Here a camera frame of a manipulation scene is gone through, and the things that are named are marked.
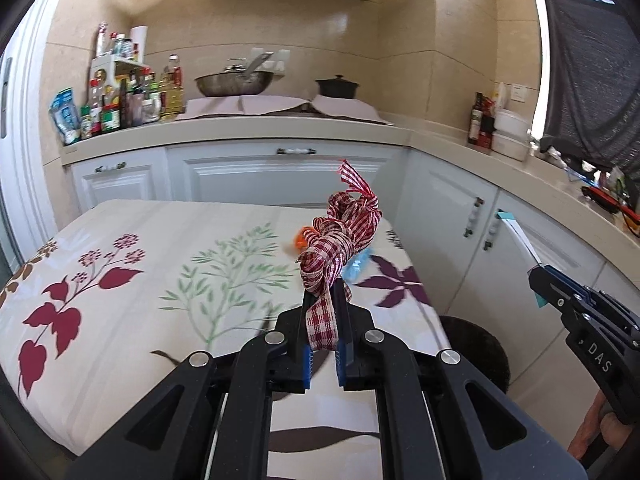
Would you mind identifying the metal wok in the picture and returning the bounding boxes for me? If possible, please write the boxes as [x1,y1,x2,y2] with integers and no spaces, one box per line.
[194,71,276,98]

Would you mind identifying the white door frame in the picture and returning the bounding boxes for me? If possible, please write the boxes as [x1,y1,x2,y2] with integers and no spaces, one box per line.
[0,0,71,263]

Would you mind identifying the cluster of condiment bottles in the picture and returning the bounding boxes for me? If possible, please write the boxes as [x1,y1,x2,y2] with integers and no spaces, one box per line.
[80,22,186,139]

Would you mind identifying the metal spatula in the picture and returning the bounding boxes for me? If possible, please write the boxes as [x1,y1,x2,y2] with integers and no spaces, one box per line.
[242,52,274,81]

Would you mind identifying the dark glass bottle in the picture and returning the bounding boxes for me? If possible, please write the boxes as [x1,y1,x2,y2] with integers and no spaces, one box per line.
[468,92,485,145]

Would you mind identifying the white lidded container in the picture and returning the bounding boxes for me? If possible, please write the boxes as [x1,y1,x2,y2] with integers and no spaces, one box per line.
[492,132,531,162]
[494,109,530,136]

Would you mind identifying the light blue plastic wrapper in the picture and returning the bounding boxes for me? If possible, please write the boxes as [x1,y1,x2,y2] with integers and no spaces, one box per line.
[341,247,376,282]

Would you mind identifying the yellow cooking oil jug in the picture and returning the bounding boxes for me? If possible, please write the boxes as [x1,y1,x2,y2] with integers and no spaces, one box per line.
[160,55,185,119]

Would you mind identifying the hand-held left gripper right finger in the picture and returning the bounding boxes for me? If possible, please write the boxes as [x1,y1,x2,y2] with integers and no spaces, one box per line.
[334,280,589,480]

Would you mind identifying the dark curtain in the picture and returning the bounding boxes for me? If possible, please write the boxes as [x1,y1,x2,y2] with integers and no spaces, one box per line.
[537,0,640,182]

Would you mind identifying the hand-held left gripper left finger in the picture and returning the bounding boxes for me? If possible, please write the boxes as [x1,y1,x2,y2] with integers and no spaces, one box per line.
[65,290,315,480]

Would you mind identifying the floral tablecloth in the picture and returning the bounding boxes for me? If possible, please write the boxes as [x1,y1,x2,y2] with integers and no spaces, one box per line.
[0,199,454,480]

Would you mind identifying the black trash bin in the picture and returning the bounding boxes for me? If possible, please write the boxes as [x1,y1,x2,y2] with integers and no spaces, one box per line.
[440,315,511,397]

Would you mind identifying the black lidded pot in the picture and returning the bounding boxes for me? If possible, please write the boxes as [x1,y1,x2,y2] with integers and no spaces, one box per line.
[315,75,362,100]

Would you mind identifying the white strip with teal ends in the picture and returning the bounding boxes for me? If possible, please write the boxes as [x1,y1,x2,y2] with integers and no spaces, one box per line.
[495,211,550,308]

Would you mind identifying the red checked ribbon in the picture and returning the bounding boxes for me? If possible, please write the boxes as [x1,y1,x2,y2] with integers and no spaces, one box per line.
[298,159,384,352]

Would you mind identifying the orange wrapper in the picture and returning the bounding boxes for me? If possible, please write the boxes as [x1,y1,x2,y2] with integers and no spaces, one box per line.
[291,226,321,252]

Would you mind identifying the white cabinet door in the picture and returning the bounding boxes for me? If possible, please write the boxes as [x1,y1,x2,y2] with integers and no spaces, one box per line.
[72,162,169,212]
[480,192,619,412]
[167,147,406,207]
[397,152,501,314]

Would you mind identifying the white wall utensil holder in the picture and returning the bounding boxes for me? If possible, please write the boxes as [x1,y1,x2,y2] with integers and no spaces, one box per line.
[250,47,291,74]

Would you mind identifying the pink stove cover cloth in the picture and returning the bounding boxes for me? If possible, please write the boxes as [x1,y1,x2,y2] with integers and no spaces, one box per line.
[312,95,394,125]
[175,95,306,121]

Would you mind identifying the white spice shelf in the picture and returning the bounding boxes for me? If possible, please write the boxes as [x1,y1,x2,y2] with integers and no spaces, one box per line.
[90,57,154,127]

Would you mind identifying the person's right hand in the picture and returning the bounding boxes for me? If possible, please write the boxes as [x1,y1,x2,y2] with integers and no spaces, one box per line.
[569,392,624,462]

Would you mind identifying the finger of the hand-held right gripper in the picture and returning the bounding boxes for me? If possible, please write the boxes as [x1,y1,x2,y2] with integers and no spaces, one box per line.
[545,264,640,332]
[528,266,640,349]

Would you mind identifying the blue snack packet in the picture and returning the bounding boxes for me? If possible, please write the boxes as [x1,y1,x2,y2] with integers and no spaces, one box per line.
[49,88,82,146]

